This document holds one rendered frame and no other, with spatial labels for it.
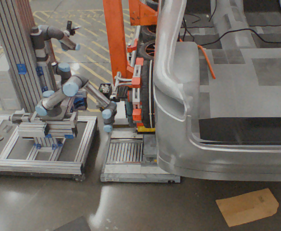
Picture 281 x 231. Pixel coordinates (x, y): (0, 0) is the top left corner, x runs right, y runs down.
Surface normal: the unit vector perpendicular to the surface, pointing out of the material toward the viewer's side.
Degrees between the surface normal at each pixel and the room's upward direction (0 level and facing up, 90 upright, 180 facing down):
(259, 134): 0
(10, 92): 90
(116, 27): 90
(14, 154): 0
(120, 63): 90
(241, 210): 2
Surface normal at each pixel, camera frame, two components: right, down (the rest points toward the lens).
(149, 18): -0.07, 0.63
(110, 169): -0.06, -0.77
